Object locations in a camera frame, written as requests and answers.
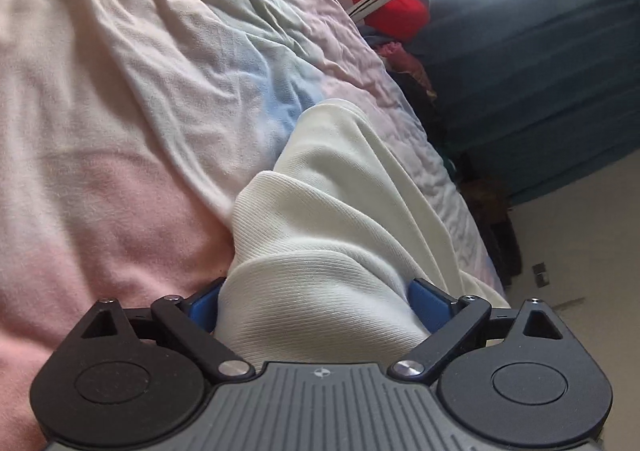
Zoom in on dark teal curtain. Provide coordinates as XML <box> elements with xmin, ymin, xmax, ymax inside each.
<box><xmin>400</xmin><ymin>0</ymin><xmax>640</xmax><ymax>206</ymax></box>

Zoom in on red cloth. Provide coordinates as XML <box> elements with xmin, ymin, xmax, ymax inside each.
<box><xmin>350</xmin><ymin>0</ymin><xmax>431</xmax><ymax>40</ymax></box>

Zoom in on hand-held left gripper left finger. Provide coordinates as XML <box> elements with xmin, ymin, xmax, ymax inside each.
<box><xmin>80</xmin><ymin>277</ymin><xmax>256</xmax><ymax>379</ymax></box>

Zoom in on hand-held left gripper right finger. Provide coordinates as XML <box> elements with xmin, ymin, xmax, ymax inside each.
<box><xmin>390</xmin><ymin>278</ymin><xmax>563</xmax><ymax>378</ymax></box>

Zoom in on cream pants with striped trim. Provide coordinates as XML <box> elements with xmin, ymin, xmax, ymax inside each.
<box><xmin>215</xmin><ymin>98</ymin><xmax>512</xmax><ymax>367</ymax></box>

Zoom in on pink bed blanket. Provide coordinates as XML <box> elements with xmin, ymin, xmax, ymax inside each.
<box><xmin>0</xmin><ymin>0</ymin><xmax>506</xmax><ymax>451</ymax></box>

